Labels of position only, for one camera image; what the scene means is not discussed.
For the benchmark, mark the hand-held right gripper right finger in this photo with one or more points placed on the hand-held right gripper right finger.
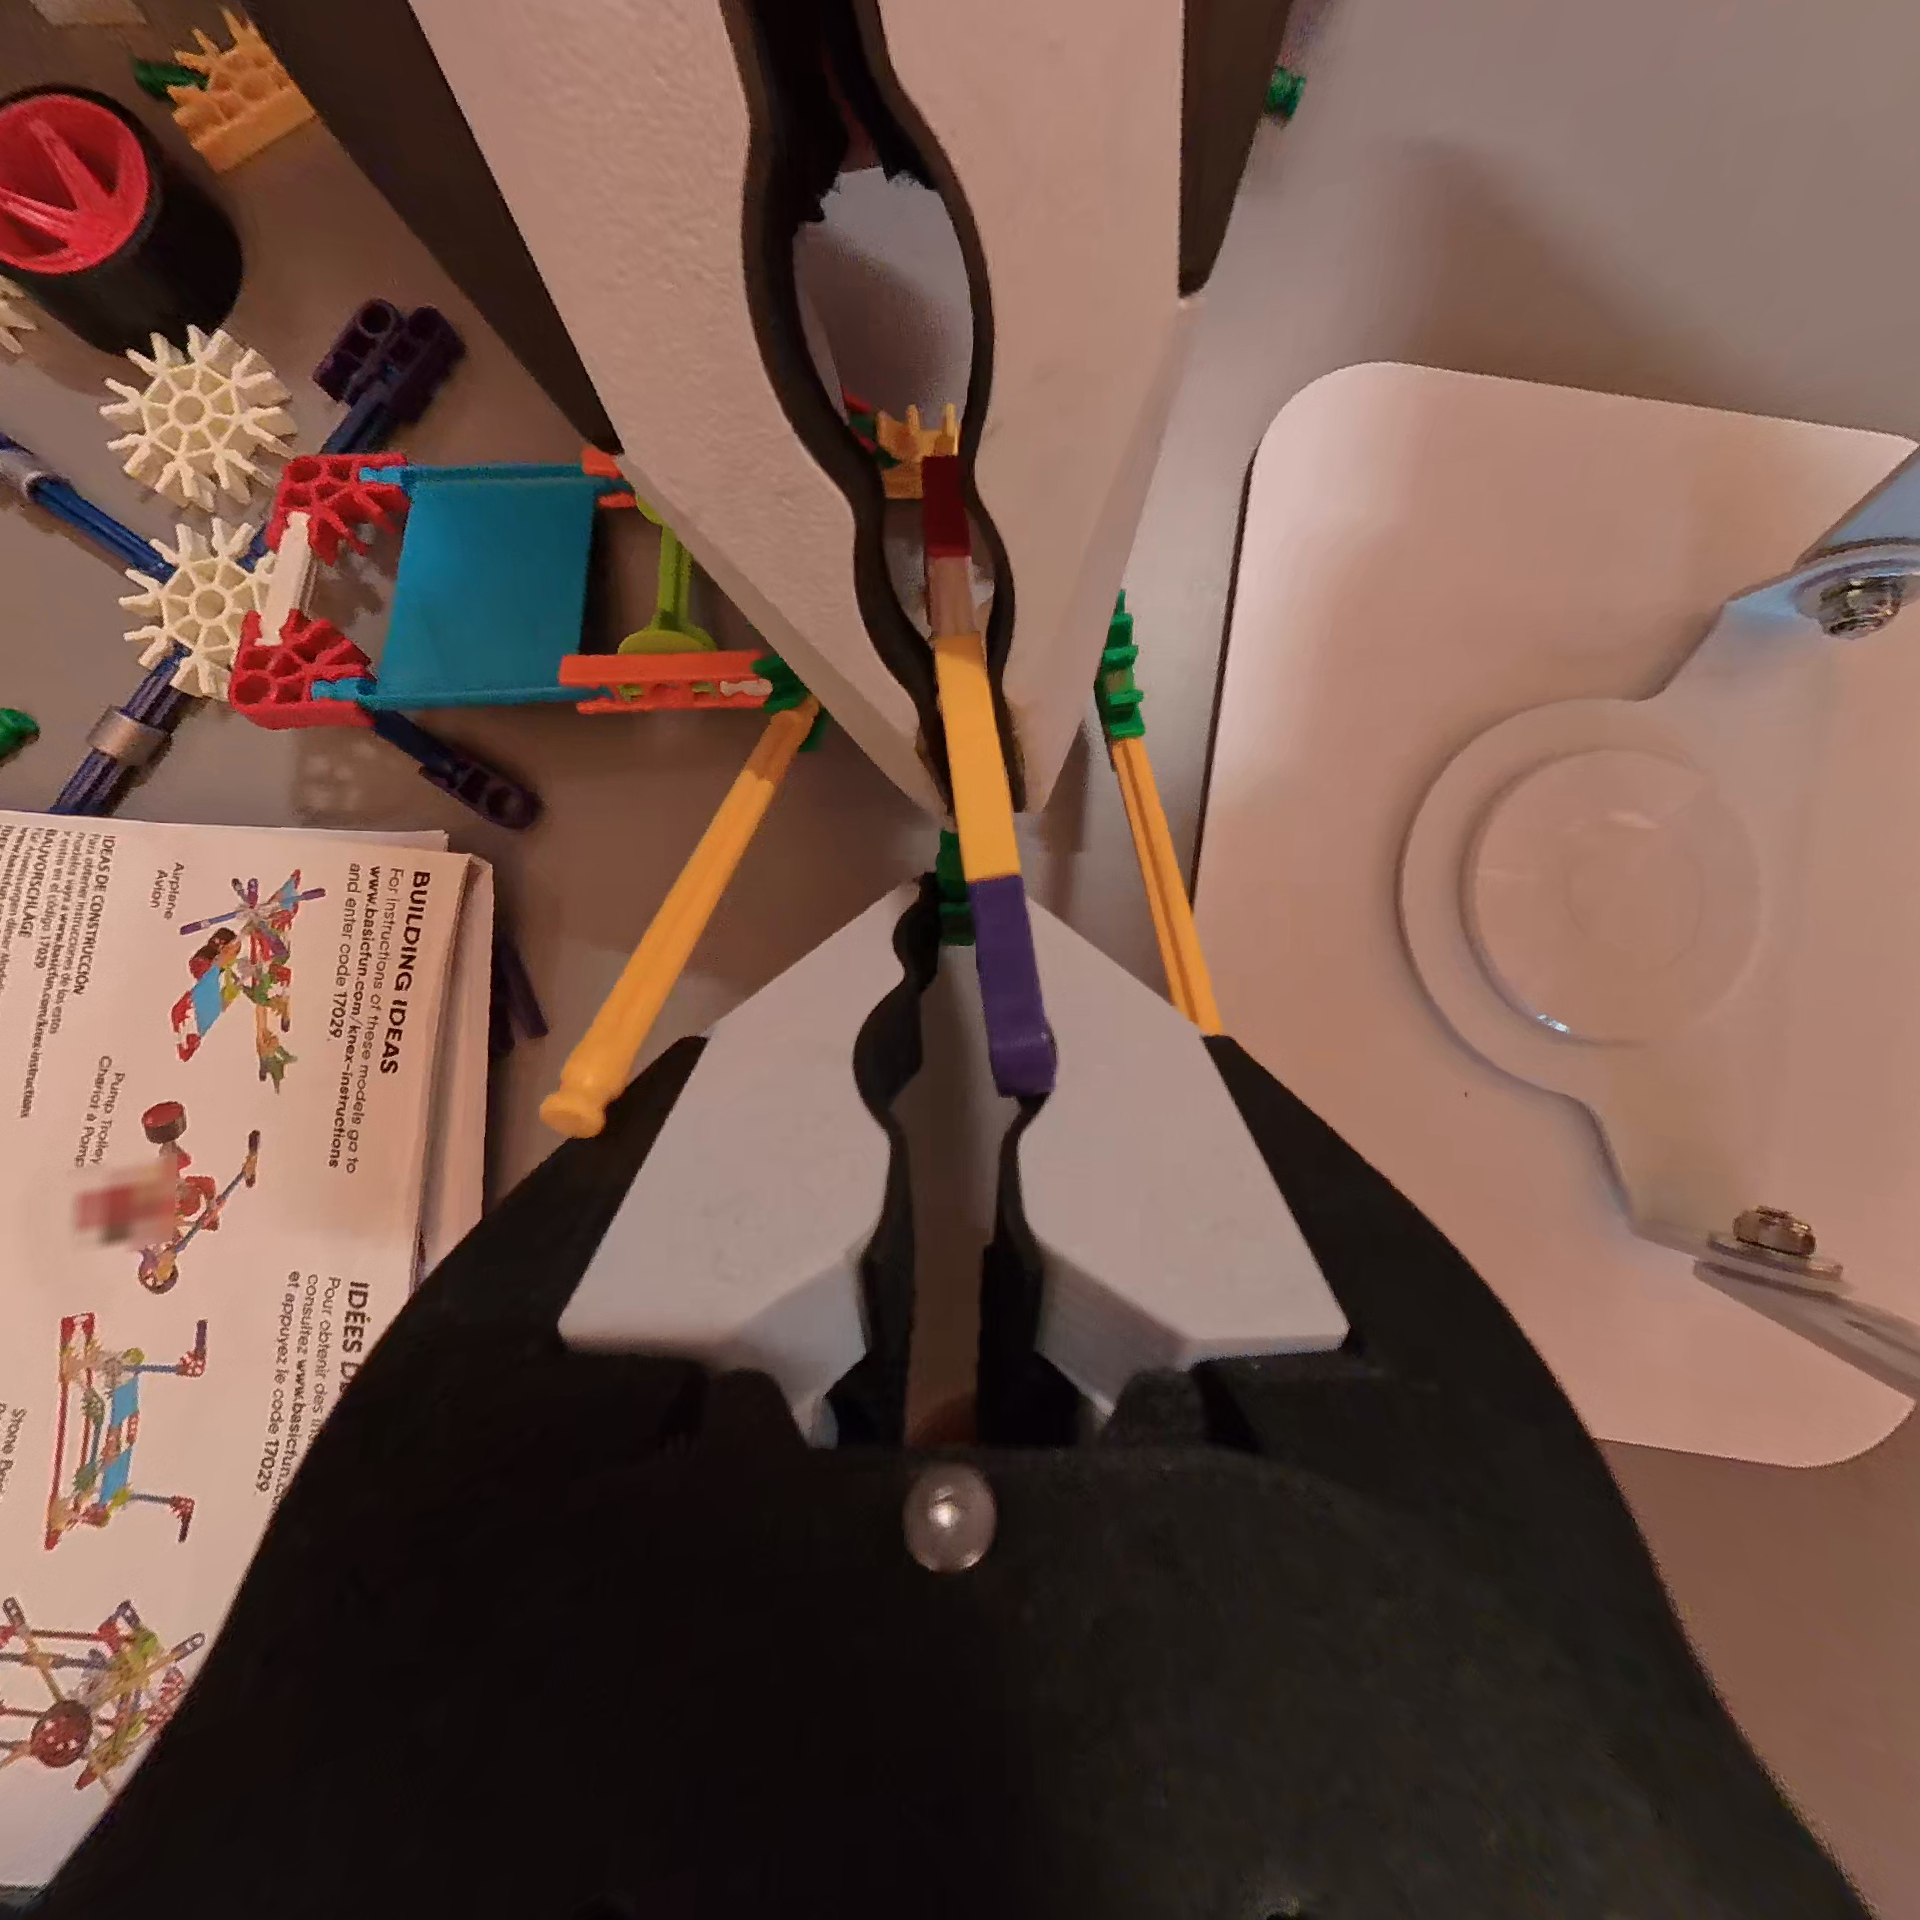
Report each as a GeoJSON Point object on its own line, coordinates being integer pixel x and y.
{"type": "Point", "coordinates": [1184, 1201]}

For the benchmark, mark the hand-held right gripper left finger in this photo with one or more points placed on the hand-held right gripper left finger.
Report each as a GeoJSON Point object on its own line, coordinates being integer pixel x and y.
{"type": "Point", "coordinates": [734, 1201]}

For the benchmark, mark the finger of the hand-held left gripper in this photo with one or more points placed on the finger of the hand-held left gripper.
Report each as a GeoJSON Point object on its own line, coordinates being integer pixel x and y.
{"type": "Point", "coordinates": [1081, 301]}
{"type": "Point", "coordinates": [630, 225]}

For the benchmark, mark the colourful construction toy model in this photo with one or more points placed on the colourful construction toy model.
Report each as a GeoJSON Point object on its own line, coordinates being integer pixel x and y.
{"type": "Point", "coordinates": [480, 584]}

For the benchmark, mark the yellow connector with green rods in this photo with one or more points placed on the yellow connector with green rods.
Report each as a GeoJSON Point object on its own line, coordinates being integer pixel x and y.
{"type": "Point", "coordinates": [240, 98]}

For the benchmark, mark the green short toy rod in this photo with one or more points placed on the green short toy rod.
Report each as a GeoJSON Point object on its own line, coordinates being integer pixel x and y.
{"type": "Point", "coordinates": [1283, 92]}
{"type": "Point", "coordinates": [12, 732]}

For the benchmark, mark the cream snowflake toy connector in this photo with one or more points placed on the cream snowflake toy connector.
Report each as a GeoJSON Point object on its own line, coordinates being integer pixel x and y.
{"type": "Point", "coordinates": [12, 315]}
{"type": "Point", "coordinates": [165, 374]}

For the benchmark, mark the red wheel with black tyre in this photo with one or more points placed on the red wheel with black tyre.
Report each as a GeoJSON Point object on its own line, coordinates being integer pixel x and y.
{"type": "Point", "coordinates": [60, 181]}

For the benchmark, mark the white book stand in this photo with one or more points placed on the white book stand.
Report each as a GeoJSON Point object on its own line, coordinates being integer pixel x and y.
{"type": "Point", "coordinates": [1424, 600]}

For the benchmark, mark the illustrated toy leaflet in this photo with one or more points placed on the illustrated toy leaflet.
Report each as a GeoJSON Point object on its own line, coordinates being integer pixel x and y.
{"type": "Point", "coordinates": [225, 1350]}

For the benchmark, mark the blue rod cross assembly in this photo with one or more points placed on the blue rod cross assembly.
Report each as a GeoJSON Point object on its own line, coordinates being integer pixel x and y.
{"type": "Point", "coordinates": [129, 735]}

